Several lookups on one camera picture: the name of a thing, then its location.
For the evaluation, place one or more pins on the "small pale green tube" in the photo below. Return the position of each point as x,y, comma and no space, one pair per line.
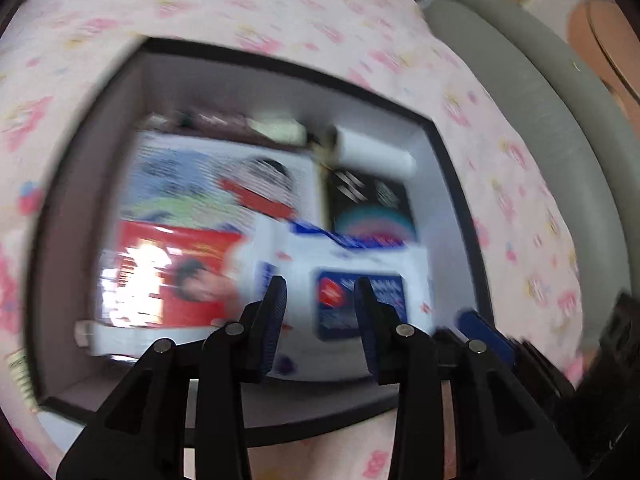
280,130

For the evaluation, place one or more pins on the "small brown tube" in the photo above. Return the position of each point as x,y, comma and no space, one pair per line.
215,121

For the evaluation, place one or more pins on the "red printed packet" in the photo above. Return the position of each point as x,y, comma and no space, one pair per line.
200,280

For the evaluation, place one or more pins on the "white cylinder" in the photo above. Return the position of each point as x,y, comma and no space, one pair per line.
375,150

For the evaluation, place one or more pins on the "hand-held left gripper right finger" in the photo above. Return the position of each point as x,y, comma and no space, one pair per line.
367,340

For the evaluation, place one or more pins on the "pink printed blanket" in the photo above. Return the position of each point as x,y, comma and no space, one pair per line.
300,10

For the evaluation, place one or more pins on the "black cardboard box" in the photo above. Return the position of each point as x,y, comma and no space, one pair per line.
70,240

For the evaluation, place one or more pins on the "cartoon printed packet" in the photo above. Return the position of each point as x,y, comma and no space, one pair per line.
190,180

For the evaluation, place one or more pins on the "black screen protector box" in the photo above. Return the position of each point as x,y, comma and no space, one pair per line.
370,200

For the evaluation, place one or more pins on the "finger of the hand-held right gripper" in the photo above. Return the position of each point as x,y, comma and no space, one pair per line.
482,327

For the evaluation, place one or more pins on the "white and blue wipes packet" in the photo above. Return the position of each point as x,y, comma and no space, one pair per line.
310,255

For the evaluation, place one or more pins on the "green yellow corn packet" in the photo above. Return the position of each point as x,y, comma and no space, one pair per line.
20,370

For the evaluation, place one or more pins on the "grey padded headboard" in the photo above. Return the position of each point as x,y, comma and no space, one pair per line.
525,85

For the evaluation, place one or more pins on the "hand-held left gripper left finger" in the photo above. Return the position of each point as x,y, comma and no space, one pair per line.
274,330

